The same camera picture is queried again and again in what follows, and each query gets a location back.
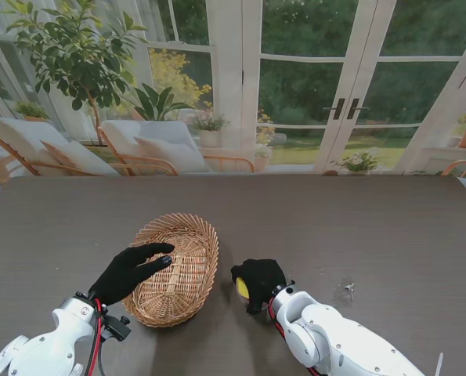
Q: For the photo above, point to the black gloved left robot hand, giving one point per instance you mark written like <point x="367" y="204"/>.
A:
<point x="125" y="274"/>

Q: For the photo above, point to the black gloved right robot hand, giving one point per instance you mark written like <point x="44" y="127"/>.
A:
<point x="262" y="278"/>

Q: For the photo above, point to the yellow culture dish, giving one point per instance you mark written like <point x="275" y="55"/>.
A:
<point x="242" y="288"/>

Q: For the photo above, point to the oval woven wicker basket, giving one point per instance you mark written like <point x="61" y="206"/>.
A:
<point x="181" y="290"/>

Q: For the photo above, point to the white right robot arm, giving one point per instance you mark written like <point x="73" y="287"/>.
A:
<point x="334" y="337"/>

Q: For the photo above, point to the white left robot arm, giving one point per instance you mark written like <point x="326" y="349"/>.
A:
<point x="48" y="340"/>

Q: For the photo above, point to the printed sunroom backdrop banner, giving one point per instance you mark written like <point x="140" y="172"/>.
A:
<point x="307" y="78"/>

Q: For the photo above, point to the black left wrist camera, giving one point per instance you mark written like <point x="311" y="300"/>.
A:
<point x="115" y="329"/>

